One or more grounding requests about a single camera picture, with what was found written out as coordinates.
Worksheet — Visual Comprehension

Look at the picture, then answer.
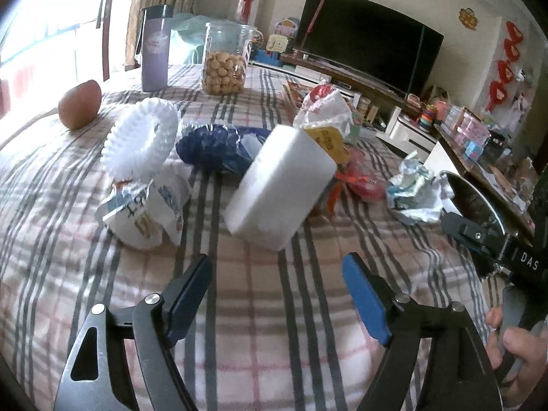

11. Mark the teal plastic cover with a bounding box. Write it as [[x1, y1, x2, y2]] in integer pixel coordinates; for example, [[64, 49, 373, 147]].
[[170, 13, 225, 66]]

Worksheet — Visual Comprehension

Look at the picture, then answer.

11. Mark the colourful children's book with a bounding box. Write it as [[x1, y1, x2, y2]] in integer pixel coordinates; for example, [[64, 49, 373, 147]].
[[282, 78, 320, 114]]

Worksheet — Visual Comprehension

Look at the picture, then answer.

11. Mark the black television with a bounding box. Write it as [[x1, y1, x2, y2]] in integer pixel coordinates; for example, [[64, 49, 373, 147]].
[[295, 0, 445, 98]]

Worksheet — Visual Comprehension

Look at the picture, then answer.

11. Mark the black round trash can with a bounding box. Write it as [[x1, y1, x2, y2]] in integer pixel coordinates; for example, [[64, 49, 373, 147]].
[[440, 170, 509, 245]]

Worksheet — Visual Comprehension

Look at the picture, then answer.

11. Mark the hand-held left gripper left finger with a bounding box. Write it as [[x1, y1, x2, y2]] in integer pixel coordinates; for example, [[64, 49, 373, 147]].
[[53, 253, 213, 411]]

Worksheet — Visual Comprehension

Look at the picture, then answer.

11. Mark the wooden chair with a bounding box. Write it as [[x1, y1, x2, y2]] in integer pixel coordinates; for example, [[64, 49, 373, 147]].
[[95, 0, 121, 83]]

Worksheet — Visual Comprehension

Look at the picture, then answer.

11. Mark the red wrapper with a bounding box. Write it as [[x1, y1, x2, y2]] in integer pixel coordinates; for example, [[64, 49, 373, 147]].
[[327, 154, 387, 215]]

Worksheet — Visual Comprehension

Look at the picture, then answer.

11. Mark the white red plastic bag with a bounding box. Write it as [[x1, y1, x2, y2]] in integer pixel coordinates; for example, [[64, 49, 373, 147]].
[[293, 83, 355, 138]]

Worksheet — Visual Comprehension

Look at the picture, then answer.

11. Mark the person's right hand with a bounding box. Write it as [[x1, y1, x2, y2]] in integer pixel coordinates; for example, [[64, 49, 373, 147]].
[[486, 308, 548, 395]]

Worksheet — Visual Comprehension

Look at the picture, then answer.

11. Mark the yellow packet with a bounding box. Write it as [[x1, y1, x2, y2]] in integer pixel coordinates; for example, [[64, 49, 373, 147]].
[[305, 126, 351, 166]]

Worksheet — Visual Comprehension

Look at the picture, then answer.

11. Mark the orange red wall decal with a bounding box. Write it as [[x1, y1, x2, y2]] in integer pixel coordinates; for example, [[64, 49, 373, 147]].
[[458, 7, 479, 32]]

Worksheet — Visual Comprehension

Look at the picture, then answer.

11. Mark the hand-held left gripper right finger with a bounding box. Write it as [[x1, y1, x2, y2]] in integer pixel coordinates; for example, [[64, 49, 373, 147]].
[[341, 252, 503, 411]]

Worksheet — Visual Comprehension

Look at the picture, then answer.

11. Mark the cluttered coffee table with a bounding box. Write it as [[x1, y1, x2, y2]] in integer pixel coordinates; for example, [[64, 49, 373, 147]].
[[423, 107, 541, 240]]

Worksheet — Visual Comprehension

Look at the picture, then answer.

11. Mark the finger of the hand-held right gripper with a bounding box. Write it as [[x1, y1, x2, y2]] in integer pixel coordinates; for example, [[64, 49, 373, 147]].
[[441, 212, 510, 265]]

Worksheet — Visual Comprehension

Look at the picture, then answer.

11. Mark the white television cabinet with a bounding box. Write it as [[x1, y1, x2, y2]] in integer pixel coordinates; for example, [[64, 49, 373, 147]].
[[248, 57, 438, 161]]

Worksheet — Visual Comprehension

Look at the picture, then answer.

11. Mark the clear cookie jar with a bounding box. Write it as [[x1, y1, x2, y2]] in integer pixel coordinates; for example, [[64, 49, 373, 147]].
[[201, 21, 253, 97]]

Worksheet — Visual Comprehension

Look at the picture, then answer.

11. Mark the brown round fruit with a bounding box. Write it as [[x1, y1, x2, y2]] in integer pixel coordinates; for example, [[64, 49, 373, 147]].
[[58, 79, 103, 130]]

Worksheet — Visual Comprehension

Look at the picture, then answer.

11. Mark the yellow green toy box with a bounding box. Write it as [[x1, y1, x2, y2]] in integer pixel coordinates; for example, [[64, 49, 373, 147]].
[[265, 34, 289, 55]]

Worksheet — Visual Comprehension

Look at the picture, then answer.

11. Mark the pink plastic box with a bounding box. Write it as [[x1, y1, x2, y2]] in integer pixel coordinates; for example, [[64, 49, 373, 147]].
[[441, 106, 491, 148]]

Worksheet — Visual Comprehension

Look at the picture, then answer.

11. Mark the stacking ring toy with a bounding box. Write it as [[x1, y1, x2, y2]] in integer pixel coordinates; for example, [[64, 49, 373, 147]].
[[417, 102, 438, 133]]

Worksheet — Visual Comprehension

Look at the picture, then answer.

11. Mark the dark blue crinkled bag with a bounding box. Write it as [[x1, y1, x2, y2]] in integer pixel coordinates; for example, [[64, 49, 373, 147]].
[[175, 123, 241, 174]]

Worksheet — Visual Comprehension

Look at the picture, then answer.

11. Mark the printed white plastic pouch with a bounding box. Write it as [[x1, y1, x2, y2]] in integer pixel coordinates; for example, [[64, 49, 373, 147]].
[[95, 163, 192, 251]]

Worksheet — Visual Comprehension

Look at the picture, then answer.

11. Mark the plaid blanket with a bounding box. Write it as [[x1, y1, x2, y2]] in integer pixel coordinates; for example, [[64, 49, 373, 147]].
[[0, 63, 506, 411]]

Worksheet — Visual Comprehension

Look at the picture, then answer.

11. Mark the green cardboard box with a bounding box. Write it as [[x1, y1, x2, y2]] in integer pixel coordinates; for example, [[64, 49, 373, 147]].
[[345, 111, 366, 143]]

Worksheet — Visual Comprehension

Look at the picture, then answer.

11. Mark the white foam block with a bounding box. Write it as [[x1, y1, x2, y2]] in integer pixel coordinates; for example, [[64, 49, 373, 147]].
[[225, 124, 338, 252]]

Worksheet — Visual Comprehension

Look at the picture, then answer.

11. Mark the purple tumbler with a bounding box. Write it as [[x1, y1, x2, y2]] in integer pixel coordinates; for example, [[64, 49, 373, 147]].
[[136, 4, 175, 93]]

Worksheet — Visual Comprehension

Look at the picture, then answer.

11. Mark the crumpled silver wrapper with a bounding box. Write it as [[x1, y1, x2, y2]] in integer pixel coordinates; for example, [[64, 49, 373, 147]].
[[385, 151, 450, 227]]

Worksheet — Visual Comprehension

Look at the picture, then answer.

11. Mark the ferris wheel toy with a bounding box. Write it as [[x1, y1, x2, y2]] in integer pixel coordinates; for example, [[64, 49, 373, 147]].
[[246, 26, 265, 54]]

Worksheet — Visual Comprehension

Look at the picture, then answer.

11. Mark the red heart wall hanging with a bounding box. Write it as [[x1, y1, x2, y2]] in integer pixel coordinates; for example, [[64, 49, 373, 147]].
[[485, 21, 526, 113]]

